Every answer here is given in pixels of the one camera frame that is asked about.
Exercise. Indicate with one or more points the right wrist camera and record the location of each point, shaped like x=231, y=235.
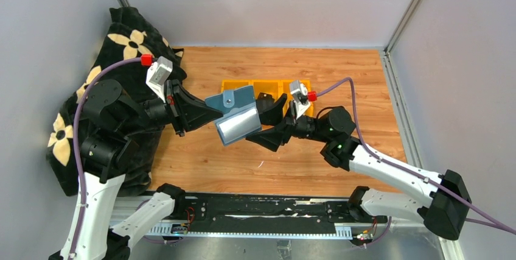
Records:
x=301, y=97

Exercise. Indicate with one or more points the yellow bin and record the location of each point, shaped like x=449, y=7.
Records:
x=286, y=90
x=274, y=88
x=228, y=84

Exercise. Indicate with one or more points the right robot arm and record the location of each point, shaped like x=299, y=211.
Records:
x=438, y=201

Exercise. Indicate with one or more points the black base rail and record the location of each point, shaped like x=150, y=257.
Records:
x=264, y=216

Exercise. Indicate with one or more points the black floral blanket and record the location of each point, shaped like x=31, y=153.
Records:
x=125, y=55

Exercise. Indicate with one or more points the blue leather card holder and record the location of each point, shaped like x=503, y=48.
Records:
x=240, y=114

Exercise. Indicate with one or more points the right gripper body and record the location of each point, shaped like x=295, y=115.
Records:
x=292, y=126

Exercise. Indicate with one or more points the left yellow bin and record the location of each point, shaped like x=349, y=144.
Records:
x=228, y=84

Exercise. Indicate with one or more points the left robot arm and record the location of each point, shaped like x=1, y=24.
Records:
x=103, y=159

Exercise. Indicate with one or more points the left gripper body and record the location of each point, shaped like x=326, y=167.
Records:
x=173, y=106

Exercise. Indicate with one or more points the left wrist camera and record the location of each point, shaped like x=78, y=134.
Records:
x=159, y=70

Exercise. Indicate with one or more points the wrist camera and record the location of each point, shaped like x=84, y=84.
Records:
x=159, y=70
x=301, y=97

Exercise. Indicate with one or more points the right aluminium frame post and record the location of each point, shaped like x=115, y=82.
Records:
x=402, y=24

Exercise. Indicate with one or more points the right yellow bin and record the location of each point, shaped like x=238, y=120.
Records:
x=286, y=90

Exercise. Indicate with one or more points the middle yellow bin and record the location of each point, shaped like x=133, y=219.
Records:
x=274, y=88

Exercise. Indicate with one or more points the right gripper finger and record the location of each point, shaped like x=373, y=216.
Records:
x=270, y=110
x=271, y=138

